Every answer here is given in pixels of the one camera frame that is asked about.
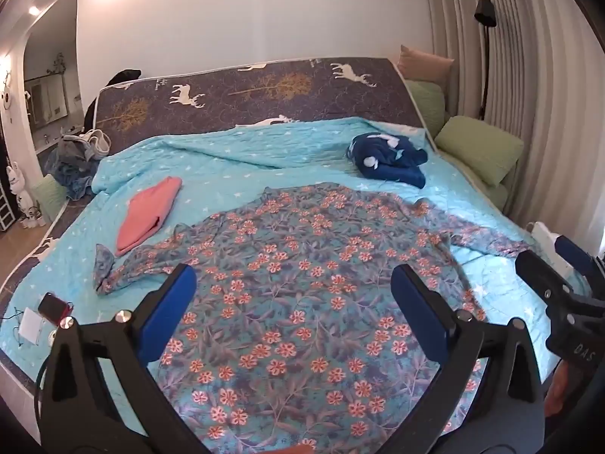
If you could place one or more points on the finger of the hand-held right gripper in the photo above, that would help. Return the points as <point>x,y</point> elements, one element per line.
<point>574,251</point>
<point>543,269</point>

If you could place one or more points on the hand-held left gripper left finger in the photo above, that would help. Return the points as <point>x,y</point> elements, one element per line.
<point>170,312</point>

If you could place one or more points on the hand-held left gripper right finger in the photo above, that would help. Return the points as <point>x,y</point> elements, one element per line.
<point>418,312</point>

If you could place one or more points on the floral teal garment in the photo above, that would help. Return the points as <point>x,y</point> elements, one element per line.
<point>293,293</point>

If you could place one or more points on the pile of grey blue clothes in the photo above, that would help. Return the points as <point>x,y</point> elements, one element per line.
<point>71,170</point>

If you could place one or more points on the person's right hand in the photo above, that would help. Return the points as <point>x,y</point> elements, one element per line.
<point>555,388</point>

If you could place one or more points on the pale green cushion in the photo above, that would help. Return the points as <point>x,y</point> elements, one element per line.
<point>491,191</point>

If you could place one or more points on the folded pink pants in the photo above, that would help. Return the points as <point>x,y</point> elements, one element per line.
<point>142,213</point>

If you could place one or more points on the red phone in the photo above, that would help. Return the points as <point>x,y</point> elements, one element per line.
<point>54,310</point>

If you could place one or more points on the large green pillow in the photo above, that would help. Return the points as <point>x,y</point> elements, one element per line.
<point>477,149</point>

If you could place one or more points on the white power bank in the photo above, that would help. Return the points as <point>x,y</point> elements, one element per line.
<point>30,327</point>

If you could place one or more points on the navy blue fleece garment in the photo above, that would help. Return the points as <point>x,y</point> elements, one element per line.
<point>392,158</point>

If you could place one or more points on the light blue star quilt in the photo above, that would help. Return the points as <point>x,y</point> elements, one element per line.
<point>236,161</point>

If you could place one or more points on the small green pillow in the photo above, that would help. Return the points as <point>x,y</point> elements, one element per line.
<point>49,196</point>

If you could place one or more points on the beige curtain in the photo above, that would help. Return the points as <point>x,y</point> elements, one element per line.
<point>543,80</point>

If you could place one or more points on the white rabbit figurine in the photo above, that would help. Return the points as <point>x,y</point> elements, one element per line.
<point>19,184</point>

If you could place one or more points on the black cloth item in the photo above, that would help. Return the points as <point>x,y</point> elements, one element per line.
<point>125,75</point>

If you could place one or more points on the dark deer print mattress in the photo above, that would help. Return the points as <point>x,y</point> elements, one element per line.
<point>264,90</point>

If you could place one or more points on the black floor lamp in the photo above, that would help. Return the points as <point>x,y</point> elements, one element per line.
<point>485,12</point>

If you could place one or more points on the wall mirror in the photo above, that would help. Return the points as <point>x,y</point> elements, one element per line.
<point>45,99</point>

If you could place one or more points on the white round wall device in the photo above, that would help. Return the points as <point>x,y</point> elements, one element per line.
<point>5,99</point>

